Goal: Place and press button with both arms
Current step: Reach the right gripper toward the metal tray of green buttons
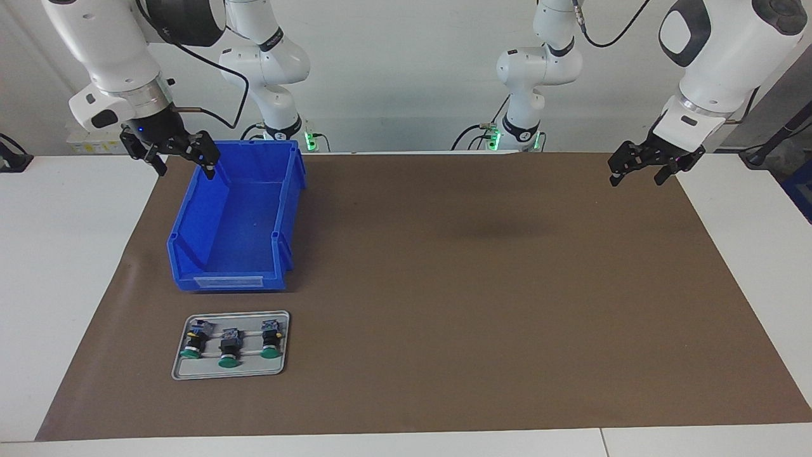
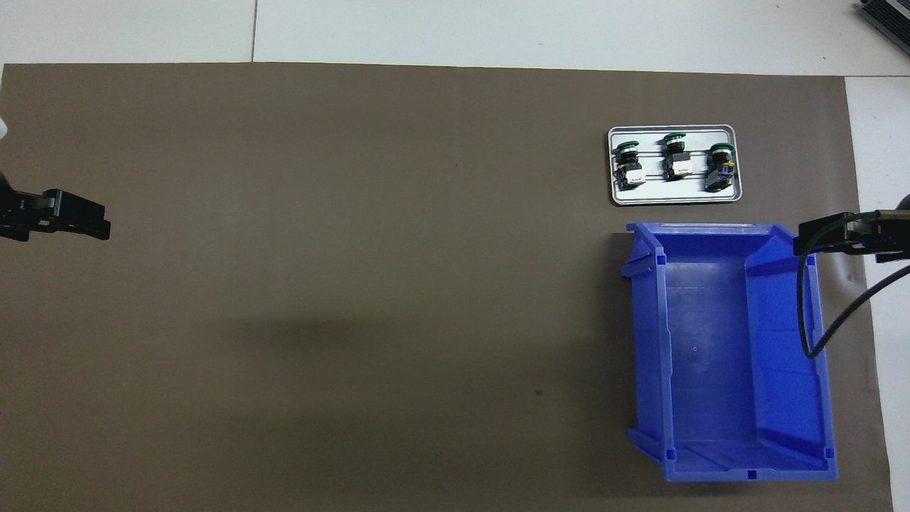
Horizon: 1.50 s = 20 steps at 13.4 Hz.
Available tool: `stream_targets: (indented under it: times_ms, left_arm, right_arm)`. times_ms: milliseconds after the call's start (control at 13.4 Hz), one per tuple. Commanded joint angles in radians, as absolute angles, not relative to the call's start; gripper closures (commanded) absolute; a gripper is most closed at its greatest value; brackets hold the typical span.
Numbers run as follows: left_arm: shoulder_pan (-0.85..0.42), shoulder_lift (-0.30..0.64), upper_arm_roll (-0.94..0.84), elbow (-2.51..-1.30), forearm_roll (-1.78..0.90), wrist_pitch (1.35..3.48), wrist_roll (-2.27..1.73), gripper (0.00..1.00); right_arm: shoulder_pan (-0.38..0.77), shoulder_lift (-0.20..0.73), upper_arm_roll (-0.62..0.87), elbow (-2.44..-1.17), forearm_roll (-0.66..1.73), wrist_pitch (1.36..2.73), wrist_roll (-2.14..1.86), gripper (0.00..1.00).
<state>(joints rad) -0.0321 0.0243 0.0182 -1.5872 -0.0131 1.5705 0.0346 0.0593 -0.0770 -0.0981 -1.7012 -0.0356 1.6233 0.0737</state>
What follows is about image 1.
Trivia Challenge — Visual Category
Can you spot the green push button switch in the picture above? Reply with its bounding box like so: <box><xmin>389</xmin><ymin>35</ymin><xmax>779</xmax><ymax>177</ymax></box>
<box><xmin>260</xmin><ymin>319</ymin><xmax>284</xmax><ymax>360</ymax></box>
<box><xmin>179</xmin><ymin>321</ymin><xmax>213</xmax><ymax>360</ymax></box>
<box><xmin>218</xmin><ymin>327</ymin><xmax>242</xmax><ymax>369</ymax></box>

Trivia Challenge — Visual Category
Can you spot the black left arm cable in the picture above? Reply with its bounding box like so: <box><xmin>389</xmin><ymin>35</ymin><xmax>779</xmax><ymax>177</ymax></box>
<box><xmin>571</xmin><ymin>0</ymin><xmax>653</xmax><ymax>49</ymax></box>

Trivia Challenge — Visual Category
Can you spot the black stand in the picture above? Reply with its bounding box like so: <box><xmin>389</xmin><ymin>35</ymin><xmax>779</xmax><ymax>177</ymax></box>
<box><xmin>739</xmin><ymin>102</ymin><xmax>812</xmax><ymax>169</ymax></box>

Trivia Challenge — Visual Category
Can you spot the black table clamp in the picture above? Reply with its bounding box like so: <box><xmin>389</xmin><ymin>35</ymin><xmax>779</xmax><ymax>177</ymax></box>
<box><xmin>0</xmin><ymin>133</ymin><xmax>34</xmax><ymax>173</ymax></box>

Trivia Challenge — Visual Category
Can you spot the blue plastic storage bin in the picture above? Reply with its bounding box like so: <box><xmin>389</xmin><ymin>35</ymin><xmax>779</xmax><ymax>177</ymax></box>
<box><xmin>166</xmin><ymin>140</ymin><xmax>308</xmax><ymax>293</ymax></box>

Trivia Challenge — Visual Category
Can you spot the grey metal tray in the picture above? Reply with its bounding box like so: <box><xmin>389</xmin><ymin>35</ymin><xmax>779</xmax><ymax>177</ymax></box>
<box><xmin>171</xmin><ymin>310</ymin><xmax>291</xmax><ymax>381</ymax></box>

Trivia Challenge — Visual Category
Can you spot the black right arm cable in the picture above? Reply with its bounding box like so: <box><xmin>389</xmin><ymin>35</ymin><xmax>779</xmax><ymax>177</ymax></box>
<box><xmin>136</xmin><ymin>0</ymin><xmax>249</xmax><ymax>129</ymax></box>

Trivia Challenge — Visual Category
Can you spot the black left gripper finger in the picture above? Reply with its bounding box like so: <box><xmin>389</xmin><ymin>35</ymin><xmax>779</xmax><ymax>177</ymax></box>
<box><xmin>653</xmin><ymin>159</ymin><xmax>692</xmax><ymax>187</ymax></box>
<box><xmin>608</xmin><ymin>143</ymin><xmax>648</xmax><ymax>187</ymax></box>

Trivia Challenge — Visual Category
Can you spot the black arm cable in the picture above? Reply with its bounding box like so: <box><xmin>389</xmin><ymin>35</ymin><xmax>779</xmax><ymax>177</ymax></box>
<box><xmin>571</xmin><ymin>0</ymin><xmax>653</xmax><ymax>49</ymax></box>
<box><xmin>136</xmin><ymin>0</ymin><xmax>249</xmax><ymax>129</ymax></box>

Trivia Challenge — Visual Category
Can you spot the brown table mat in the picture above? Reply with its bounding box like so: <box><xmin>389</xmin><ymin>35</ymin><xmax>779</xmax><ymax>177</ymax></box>
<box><xmin>35</xmin><ymin>151</ymin><xmax>812</xmax><ymax>442</ymax></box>

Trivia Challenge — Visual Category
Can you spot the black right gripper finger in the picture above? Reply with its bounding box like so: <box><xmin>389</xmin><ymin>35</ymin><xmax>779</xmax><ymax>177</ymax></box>
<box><xmin>121</xmin><ymin>130</ymin><xmax>169</xmax><ymax>177</ymax></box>
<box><xmin>181</xmin><ymin>131</ymin><xmax>221</xmax><ymax>180</ymax></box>

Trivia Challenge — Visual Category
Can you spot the blue crate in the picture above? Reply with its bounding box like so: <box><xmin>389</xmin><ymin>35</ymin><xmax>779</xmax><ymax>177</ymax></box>
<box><xmin>782</xmin><ymin>159</ymin><xmax>812</xmax><ymax>224</ymax></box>

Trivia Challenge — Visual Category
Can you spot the green lit base connector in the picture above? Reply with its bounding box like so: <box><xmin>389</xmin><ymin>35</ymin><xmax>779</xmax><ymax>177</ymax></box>
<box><xmin>303</xmin><ymin>119</ymin><xmax>331</xmax><ymax>153</ymax></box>
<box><xmin>479</xmin><ymin>122</ymin><xmax>505</xmax><ymax>152</ymax></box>

